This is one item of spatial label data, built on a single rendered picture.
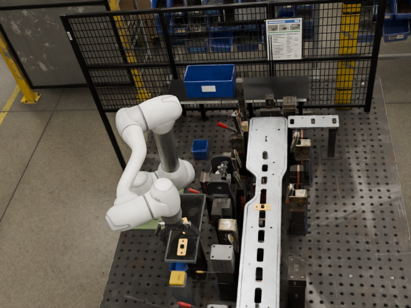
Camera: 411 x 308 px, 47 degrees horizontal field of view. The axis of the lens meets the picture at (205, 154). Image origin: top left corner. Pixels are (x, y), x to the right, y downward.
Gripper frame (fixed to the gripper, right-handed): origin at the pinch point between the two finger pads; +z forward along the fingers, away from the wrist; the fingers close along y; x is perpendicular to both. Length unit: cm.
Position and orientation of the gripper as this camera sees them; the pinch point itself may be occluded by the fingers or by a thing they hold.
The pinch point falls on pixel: (180, 242)
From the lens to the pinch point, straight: 214.4
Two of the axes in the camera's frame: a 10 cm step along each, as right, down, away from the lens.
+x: 0.9, -7.4, 6.7
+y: 9.9, -0.2, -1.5
